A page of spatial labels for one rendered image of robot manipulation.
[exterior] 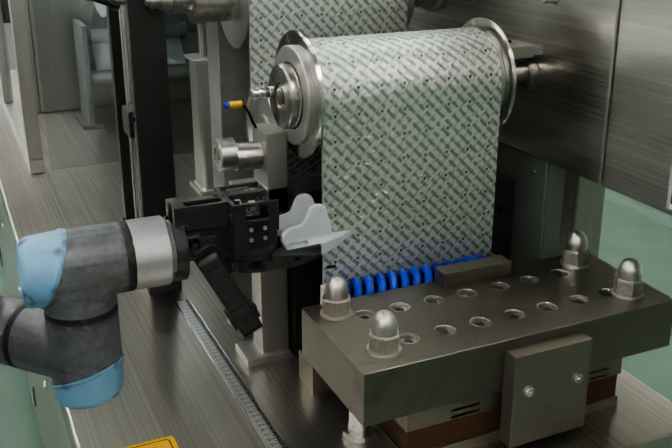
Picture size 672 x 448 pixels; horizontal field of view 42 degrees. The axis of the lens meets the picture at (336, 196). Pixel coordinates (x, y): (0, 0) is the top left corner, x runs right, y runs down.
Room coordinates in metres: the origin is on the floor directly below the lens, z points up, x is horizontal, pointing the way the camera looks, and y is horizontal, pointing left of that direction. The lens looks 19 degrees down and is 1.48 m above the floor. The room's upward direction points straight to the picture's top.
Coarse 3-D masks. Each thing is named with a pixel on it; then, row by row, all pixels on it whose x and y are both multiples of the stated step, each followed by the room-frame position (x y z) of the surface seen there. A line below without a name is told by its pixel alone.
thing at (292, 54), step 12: (288, 48) 1.00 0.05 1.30; (276, 60) 1.03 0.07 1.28; (288, 60) 1.00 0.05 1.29; (300, 60) 0.96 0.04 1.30; (300, 72) 0.96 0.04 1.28; (504, 72) 1.05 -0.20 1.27; (312, 84) 0.95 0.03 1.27; (504, 84) 1.05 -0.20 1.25; (312, 96) 0.94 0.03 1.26; (312, 108) 0.94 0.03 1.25; (312, 120) 0.95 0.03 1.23; (288, 132) 1.00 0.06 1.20; (300, 132) 0.97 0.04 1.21
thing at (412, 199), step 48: (336, 144) 0.95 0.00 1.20; (384, 144) 0.97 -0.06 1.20; (432, 144) 1.00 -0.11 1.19; (480, 144) 1.03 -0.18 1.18; (336, 192) 0.95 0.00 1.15; (384, 192) 0.98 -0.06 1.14; (432, 192) 1.00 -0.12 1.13; (480, 192) 1.03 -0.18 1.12; (384, 240) 0.98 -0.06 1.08; (432, 240) 1.00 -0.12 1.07; (480, 240) 1.03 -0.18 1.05
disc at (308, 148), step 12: (288, 36) 1.01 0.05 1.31; (300, 36) 0.98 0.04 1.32; (300, 48) 0.98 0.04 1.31; (312, 48) 0.96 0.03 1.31; (312, 60) 0.95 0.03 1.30; (312, 72) 0.95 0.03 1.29; (324, 96) 0.93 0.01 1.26; (324, 108) 0.93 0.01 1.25; (324, 120) 0.93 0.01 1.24; (312, 132) 0.95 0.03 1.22; (288, 144) 1.02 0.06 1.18; (300, 144) 0.99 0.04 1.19; (312, 144) 0.95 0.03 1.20; (300, 156) 0.99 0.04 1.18
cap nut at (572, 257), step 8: (576, 232) 1.01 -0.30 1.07; (568, 240) 1.01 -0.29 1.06; (576, 240) 1.00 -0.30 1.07; (584, 240) 1.00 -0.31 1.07; (568, 248) 1.01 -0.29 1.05; (576, 248) 1.00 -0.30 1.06; (584, 248) 1.00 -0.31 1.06; (568, 256) 1.00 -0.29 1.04; (576, 256) 1.00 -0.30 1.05; (584, 256) 1.00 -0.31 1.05; (568, 264) 1.00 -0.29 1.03; (576, 264) 1.00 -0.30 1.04; (584, 264) 1.00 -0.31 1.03
